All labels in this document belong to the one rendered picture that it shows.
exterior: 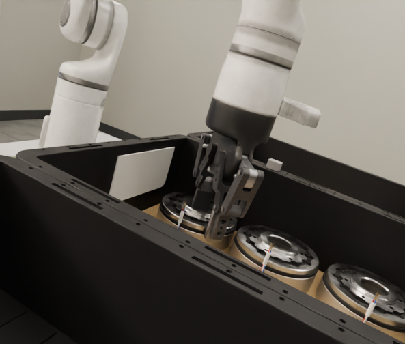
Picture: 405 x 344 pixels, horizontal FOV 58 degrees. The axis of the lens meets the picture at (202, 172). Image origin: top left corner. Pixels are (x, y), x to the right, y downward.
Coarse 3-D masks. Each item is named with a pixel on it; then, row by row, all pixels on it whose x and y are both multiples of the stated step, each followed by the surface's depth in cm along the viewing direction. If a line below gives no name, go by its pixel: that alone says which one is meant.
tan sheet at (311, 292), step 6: (144, 210) 50; (150, 210) 50; (156, 210) 51; (234, 234) 51; (228, 252) 46; (318, 270) 48; (318, 276) 46; (318, 282) 45; (312, 288) 43; (312, 294) 42
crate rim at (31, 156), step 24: (96, 144) 38; (120, 144) 40; (144, 144) 44; (48, 168) 28; (264, 168) 50; (96, 192) 27; (144, 216) 25; (384, 216) 44; (192, 240) 24; (240, 264) 23; (288, 288) 22; (336, 312) 21; (384, 336) 20
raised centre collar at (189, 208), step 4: (184, 200) 47; (188, 200) 48; (192, 200) 48; (188, 204) 47; (212, 204) 49; (188, 208) 46; (192, 208) 46; (196, 208) 46; (208, 208) 49; (212, 208) 48; (192, 212) 45; (196, 212) 45; (200, 212) 45; (204, 212) 46; (208, 212) 46; (204, 216) 45; (208, 216) 46
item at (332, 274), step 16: (336, 272) 42; (352, 272) 43; (368, 272) 44; (336, 288) 38; (352, 288) 39; (352, 304) 36; (368, 304) 37; (384, 304) 38; (400, 304) 39; (384, 320) 35; (400, 320) 36
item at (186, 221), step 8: (176, 192) 51; (184, 192) 52; (168, 200) 47; (176, 200) 48; (168, 208) 45; (176, 208) 46; (176, 216) 44; (184, 216) 44; (192, 216) 44; (200, 216) 45; (232, 216) 48; (184, 224) 43; (192, 224) 43; (200, 224) 43; (232, 224) 46
